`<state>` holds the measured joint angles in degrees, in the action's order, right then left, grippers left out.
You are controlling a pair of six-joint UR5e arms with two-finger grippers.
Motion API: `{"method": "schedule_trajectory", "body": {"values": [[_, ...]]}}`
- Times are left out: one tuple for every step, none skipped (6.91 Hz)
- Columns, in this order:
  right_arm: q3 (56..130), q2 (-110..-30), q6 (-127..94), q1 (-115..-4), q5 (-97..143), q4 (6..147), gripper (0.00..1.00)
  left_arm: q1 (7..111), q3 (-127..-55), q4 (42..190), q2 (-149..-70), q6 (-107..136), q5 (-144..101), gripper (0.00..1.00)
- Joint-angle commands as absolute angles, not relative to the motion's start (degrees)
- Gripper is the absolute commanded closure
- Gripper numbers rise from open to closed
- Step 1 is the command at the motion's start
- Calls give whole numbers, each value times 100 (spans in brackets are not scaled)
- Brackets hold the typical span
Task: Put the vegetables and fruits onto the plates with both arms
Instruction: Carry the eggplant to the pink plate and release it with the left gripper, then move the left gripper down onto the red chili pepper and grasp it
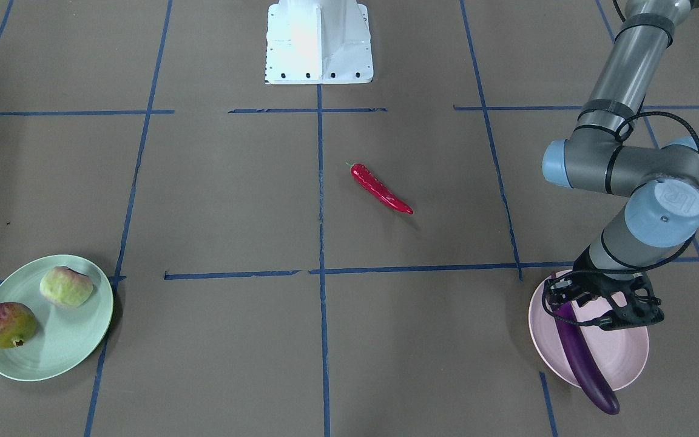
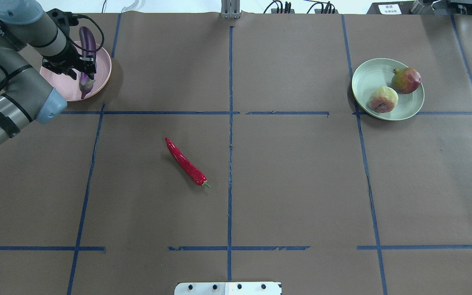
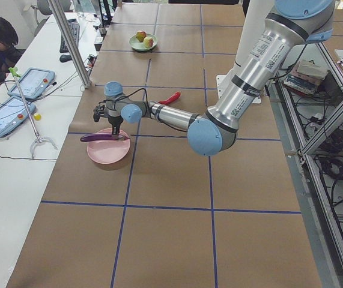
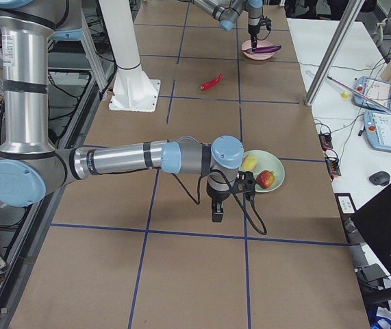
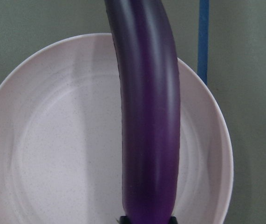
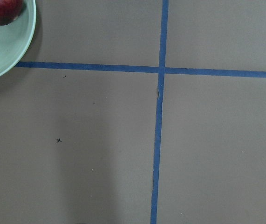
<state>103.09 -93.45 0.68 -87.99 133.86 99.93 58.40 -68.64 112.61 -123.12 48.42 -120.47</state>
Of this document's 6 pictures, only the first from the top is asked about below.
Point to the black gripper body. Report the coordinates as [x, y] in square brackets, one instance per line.
[586, 268]

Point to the red chili pepper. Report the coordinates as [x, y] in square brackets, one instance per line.
[364, 177]

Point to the green pink peach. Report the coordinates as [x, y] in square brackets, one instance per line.
[65, 287]

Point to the red yellow pomegranate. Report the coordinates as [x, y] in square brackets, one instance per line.
[18, 324]

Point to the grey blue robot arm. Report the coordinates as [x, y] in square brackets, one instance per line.
[650, 157]

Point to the pink plate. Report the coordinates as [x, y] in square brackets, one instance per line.
[620, 354]

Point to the green plate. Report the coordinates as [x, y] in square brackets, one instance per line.
[64, 337]

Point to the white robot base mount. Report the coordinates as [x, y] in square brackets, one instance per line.
[318, 42]

